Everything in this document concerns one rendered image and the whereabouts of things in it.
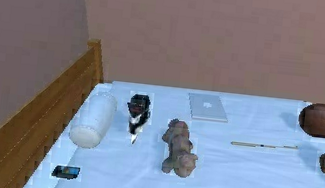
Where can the silver laptop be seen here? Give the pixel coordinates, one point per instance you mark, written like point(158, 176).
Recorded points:
point(208, 107)

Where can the black mobile phone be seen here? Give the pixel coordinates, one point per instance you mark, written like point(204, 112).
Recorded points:
point(65, 172)

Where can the thin tan stick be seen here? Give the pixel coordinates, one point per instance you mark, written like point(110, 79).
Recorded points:
point(262, 145)

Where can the brown ball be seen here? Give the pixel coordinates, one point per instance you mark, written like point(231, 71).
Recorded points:
point(320, 120)

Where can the black and white toy figure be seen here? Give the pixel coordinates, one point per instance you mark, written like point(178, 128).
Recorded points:
point(139, 113)

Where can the wooden bed with pale sheet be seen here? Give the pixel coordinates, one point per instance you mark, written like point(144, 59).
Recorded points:
point(235, 176)

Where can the multicolored clay toy figure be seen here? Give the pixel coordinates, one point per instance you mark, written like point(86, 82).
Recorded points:
point(179, 148)

